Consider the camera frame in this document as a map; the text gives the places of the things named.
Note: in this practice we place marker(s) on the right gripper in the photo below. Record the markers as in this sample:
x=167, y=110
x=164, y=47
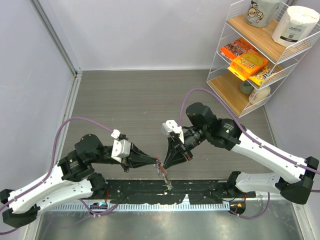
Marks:
x=179, y=158

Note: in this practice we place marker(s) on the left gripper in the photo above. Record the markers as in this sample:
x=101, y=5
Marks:
x=137, y=158

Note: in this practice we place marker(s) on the red grey carabiner keyring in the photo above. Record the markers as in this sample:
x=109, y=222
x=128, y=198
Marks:
x=165, y=176

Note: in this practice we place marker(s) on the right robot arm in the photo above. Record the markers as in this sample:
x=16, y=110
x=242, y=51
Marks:
x=292, y=177

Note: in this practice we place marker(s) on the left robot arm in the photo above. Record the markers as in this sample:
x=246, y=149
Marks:
x=72, y=178

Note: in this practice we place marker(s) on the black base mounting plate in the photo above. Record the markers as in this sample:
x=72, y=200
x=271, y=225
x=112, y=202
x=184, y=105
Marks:
x=154, y=191

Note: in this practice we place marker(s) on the cream bottle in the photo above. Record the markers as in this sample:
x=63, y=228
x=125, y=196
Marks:
x=258, y=95

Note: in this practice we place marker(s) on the yellow candy bag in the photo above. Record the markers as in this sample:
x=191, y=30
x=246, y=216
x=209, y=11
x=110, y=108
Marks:
x=261, y=76

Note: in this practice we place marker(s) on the orange brown snack box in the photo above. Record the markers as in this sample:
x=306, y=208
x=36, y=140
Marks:
x=236, y=48

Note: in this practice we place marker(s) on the grey printed snack bag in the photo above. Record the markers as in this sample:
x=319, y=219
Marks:
x=260, y=12

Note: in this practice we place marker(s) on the white paper towel roll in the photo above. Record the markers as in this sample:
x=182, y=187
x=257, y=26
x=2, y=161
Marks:
x=295, y=24

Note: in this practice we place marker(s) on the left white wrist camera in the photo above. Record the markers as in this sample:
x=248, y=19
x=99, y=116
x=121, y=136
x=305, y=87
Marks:
x=121, y=146

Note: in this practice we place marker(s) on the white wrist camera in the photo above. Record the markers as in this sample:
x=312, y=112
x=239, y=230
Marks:
x=121, y=146
x=170, y=126

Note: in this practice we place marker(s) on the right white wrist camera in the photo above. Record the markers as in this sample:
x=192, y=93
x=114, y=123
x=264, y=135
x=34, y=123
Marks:
x=170, y=126

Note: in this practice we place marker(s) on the white slotted cable duct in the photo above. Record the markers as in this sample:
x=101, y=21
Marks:
x=176, y=207

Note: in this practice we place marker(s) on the white wire shelf rack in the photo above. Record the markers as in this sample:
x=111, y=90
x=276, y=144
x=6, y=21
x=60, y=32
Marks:
x=261, y=43

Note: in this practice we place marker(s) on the aluminium corner frame post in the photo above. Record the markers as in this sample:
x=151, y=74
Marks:
x=52, y=25

